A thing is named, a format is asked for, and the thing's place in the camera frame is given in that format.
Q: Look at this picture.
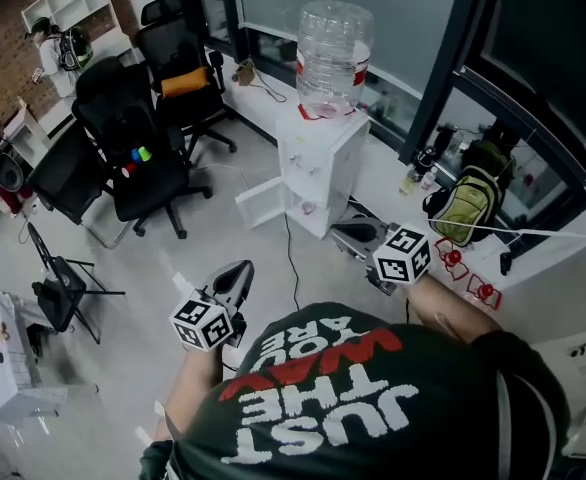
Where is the clear bottle with yellow liquid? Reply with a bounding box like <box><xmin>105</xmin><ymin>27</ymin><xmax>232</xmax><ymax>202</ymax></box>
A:
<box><xmin>398</xmin><ymin>163</ymin><xmax>419</xmax><ymax>197</ymax></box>

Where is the white water dispenser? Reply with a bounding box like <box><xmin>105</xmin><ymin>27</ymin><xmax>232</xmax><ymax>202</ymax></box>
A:
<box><xmin>234</xmin><ymin>109</ymin><xmax>372</xmax><ymax>241</ymax></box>

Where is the black folding chair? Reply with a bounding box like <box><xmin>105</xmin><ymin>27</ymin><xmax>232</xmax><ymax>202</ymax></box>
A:
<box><xmin>26</xmin><ymin>222</ymin><xmax>127</xmax><ymax>346</ymax></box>

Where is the tan pouch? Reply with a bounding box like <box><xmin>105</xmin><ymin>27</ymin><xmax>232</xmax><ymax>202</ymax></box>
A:
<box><xmin>231</xmin><ymin>57</ymin><xmax>260</xmax><ymax>88</ymax></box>

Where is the person's right forearm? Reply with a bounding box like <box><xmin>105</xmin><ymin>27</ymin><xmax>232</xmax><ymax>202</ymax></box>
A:
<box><xmin>404</xmin><ymin>271</ymin><xmax>505</xmax><ymax>345</ymax></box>

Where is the orange cushion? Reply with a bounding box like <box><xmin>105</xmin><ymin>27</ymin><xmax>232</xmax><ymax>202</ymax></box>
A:
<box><xmin>160</xmin><ymin>66</ymin><xmax>211</xmax><ymax>100</ymax></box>

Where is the white shelf unit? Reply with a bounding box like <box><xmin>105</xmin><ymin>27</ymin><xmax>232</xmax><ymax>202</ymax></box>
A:
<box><xmin>20</xmin><ymin>0</ymin><xmax>140</xmax><ymax>137</ymax></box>

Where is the clear water bottle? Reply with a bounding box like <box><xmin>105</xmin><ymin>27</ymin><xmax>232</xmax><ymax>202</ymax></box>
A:
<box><xmin>295</xmin><ymin>0</ymin><xmax>376</xmax><ymax>120</ymax></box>

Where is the black flask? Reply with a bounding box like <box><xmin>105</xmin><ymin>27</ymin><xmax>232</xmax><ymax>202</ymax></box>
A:
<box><xmin>414</xmin><ymin>145</ymin><xmax>438</xmax><ymax>175</ymax></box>

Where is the person's left forearm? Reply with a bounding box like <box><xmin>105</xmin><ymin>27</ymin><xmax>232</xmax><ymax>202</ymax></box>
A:
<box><xmin>152</xmin><ymin>346</ymin><xmax>225</xmax><ymax>442</ymax></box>

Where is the black mesh chair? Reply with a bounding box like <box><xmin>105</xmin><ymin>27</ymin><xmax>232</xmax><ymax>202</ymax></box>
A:
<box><xmin>25</xmin><ymin>121</ymin><xmax>140</xmax><ymax>249</ymax></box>

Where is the thin white rod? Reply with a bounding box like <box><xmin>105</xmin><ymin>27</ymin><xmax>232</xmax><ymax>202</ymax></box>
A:
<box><xmin>428</xmin><ymin>216</ymin><xmax>586</xmax><ymax>240</ymax></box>

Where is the black floor cable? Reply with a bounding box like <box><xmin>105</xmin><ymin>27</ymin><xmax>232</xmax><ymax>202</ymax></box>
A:
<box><xmin>282</xmin><ymin>211</ymin><xmax>302</xmax><ymax>313</ymax></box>

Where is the red bottle cap seal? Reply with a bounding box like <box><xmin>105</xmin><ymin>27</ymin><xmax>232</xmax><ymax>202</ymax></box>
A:
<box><xmin>464</xmin><ymin>273</ymin><xmax>503</xmax><ymax>311</ymax></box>
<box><xmin>433</xmin><ymin>237</ymin><xmax>470</xmax><ymax>282</ymax></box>

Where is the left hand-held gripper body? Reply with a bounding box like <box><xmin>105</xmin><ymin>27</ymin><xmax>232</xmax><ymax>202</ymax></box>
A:
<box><xmin>169</xmin><ymin>259</ymin><xmax>255</xmax><ymax>353</ymax></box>

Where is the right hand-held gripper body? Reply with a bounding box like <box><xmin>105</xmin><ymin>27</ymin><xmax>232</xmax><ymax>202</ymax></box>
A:
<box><xmin>329</xmin><ymin>217</ymin><xmax>433</xmax><ymax>297</ymax></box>

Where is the black office chair with headrest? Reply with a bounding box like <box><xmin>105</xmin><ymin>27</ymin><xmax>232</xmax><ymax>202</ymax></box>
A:
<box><xmin>134</xmin><ymin>0</ymin><xmax>238</xmax><ymax>170</ymax></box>

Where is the white table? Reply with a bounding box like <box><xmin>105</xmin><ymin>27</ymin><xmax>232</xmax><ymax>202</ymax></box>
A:
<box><xmin>0</xmin><ymin>290</ymin><xmax>70</xmax><ymax>425</ymax></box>

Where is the dark green printed shirt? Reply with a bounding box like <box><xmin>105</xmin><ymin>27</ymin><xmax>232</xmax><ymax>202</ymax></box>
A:
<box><xmin>139</xmin><ymin>301</ymin><xmax>572</xmax><ymax>480</ymax></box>

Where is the green backpack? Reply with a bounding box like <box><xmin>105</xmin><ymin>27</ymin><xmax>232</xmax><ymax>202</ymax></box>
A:
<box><xmin>422</xmin><ymin>139</ymin><xmax>517</xmax><ymax>248</ymax></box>

